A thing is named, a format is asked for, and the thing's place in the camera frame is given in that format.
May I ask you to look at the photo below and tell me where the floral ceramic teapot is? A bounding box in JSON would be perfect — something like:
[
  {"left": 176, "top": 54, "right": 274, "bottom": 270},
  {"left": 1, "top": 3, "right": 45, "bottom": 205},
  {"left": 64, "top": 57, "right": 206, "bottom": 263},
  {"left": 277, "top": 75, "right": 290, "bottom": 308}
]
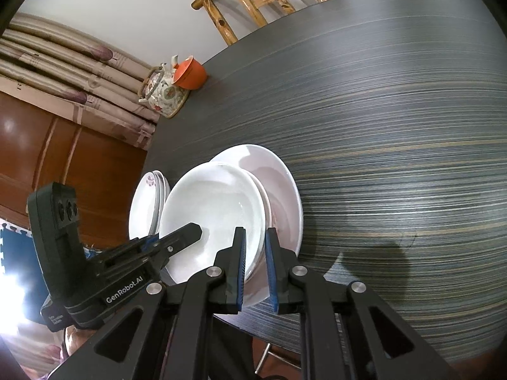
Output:
[{"left": 138, "top": 54, "right": 191, "bottom": 119}]

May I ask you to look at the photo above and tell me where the white plate with blue rim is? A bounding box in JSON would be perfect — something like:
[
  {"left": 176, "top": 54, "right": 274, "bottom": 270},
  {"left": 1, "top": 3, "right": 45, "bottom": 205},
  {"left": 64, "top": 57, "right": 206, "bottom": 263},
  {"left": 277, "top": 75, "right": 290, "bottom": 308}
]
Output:
[{"left": 148, "top": 170, "right": 172, "bottom": 238}]

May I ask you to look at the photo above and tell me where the plain white bowl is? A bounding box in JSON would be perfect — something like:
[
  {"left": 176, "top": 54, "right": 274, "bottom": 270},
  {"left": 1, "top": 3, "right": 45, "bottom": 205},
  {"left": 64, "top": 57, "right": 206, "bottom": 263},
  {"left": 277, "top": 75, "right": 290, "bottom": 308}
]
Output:
[{"left": 210, "top": 160, "right": 274, "bottom": 308}]

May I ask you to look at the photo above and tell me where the large white bowl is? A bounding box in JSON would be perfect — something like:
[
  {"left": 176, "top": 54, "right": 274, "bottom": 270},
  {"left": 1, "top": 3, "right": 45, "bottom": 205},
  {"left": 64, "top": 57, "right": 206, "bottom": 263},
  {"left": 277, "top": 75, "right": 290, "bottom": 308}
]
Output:
[{"left": 210, "top": 143, "right": 304, "bottom": 309}]

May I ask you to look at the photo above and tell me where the beige patterned curtain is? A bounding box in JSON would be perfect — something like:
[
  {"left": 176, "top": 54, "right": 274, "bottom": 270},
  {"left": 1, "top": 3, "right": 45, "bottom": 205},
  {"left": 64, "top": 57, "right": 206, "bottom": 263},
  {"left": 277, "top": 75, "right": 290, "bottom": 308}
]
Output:
[{"left": 0, "top": 12, "right": 159, "bottom": 151}]

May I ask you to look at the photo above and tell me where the metal table leg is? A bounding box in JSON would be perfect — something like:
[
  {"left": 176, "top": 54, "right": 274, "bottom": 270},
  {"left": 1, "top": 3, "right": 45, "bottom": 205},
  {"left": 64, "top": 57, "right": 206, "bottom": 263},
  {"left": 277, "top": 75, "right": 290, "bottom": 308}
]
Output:
[{"left": 253, "top": 338, "right": 280, "bottom": 377}]

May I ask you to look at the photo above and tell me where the blue foam floor mat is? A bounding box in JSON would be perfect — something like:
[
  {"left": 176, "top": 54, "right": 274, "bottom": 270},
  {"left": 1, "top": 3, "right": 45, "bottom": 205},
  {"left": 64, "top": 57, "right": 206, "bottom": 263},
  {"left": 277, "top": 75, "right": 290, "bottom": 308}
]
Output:
[{"left": 0, "top": 218, "right": 37, "bottom": 275}]

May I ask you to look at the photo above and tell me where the cream bowl with floral print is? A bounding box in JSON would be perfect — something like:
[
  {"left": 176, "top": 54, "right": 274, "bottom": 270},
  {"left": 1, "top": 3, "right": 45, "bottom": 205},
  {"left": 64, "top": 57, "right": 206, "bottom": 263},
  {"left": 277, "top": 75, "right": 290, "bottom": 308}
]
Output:
[{"left": 158, "top": 161, "right": 267, "bottom": 286}]

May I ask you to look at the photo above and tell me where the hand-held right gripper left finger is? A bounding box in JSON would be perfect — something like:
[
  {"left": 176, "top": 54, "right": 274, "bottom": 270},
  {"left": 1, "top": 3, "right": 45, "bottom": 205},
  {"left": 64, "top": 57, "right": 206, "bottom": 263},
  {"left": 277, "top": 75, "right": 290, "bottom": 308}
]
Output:
[{"left": 49, "top": 227, "right": 248, "bottom": 380}]

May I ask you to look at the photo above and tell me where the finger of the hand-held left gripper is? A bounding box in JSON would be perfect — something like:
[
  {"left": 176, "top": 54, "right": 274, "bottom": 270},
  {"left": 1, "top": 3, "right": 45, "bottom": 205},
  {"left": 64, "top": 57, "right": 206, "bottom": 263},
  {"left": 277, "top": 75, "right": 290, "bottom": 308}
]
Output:
[
  {"left": 140, "top": 223, "right": 203, "bottom": 265},
  {"left": 129, "top": 234, "right": 161, "bottom": 251}
]

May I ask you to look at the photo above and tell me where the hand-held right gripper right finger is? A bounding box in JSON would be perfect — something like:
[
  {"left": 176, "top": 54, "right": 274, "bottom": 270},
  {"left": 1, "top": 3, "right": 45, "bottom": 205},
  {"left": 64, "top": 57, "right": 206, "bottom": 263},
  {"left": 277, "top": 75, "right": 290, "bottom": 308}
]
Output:
[{"left": 265, "top": 227, "right": 462, "bottom": 380}]

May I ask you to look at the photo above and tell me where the orange ceramic cup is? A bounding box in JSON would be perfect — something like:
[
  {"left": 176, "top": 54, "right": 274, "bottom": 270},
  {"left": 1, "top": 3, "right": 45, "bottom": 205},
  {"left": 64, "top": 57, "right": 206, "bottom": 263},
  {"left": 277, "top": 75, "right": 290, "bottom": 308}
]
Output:
[{"left": 173, "top": 57, "right": 208, "bottom": 91}]

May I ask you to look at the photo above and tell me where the white plate with pink flowers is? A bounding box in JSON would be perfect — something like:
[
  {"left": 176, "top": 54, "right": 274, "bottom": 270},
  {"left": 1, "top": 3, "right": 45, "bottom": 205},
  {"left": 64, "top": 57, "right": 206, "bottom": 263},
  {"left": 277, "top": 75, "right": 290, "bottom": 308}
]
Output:
[{"left": 129, "top": 171, "right": 165, "bottom": 246}]

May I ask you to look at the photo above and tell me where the wooden chair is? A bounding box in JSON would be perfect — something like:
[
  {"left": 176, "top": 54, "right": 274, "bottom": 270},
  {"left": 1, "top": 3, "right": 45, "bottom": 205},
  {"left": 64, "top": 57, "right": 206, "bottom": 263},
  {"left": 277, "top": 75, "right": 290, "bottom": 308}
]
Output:
[{"left": 191, "top": 0, "right": 332, "bottom": 47}]

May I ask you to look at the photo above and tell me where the brown wooden door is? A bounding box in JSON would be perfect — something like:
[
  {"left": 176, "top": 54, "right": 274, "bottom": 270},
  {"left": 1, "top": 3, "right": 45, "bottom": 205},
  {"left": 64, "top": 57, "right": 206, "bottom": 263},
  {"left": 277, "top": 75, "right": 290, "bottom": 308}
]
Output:
[{"left": 0, "top": 91, "right": 150, "bottom": 223}]

